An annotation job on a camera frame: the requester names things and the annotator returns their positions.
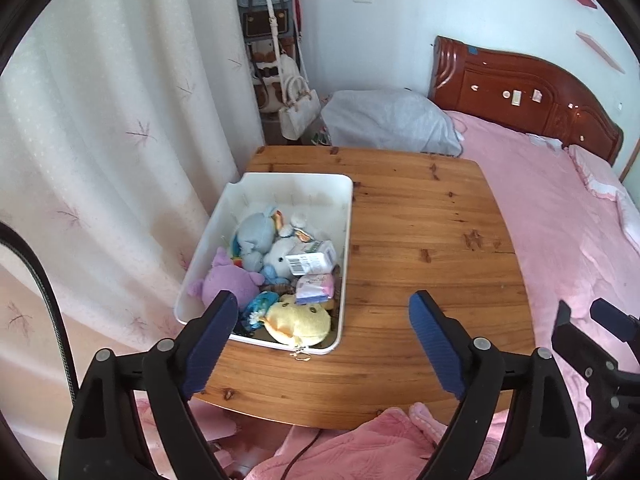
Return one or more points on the white plastic storage bin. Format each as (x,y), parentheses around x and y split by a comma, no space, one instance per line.
(313,207)

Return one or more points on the yellow plush duck toy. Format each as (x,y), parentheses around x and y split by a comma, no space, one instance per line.
(296,325)

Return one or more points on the dark wooden headboard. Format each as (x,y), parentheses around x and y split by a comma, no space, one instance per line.
(522,93)

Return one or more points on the grey pillow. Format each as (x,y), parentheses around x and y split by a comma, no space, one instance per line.
(391,120)

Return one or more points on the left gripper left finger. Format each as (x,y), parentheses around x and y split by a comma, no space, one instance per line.
(104,437)

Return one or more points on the blue drawstring pouch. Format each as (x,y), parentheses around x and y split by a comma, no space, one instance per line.
(254,314)

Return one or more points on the purple plush toy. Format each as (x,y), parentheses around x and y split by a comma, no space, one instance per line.
(225,276)

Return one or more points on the pink wet wipes pack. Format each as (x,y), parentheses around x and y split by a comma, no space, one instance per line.
(314,289)

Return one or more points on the blue grey hanging bag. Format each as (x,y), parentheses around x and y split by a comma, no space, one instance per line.
(255,19)

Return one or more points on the white floral curtain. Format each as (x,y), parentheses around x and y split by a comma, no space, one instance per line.
(121,123)

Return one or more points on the white green medicine box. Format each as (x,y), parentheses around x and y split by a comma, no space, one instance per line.
(317,257)

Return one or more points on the pink bed blanket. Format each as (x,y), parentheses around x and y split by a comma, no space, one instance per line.
(572,245)

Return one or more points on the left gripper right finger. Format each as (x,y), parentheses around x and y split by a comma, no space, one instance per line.
(541,439)

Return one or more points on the white handbag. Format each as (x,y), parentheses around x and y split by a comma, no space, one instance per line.
(301,107)

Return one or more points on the blue plush toy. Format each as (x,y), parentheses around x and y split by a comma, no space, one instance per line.
(254,237)

